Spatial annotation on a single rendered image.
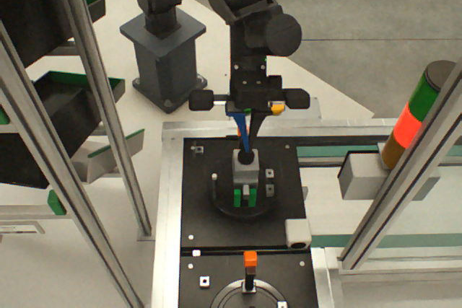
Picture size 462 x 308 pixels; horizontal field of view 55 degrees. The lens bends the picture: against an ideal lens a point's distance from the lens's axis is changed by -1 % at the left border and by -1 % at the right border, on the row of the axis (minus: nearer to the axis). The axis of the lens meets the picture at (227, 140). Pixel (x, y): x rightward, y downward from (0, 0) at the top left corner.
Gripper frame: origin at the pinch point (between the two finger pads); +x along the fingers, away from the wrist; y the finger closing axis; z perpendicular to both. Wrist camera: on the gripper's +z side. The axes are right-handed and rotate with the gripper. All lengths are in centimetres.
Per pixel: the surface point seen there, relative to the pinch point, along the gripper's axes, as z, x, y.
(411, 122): 21.4, -5.3, 16.7
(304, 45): -188, -10, 48
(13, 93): 38.3, -11.3, -19.8
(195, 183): -15.0, 13.6, -9.3
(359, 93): -160, 15, 72
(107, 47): -61, -12, -35
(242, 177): -5.7, 9.5, -0.7
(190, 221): -8.8, 19.1, -10.3
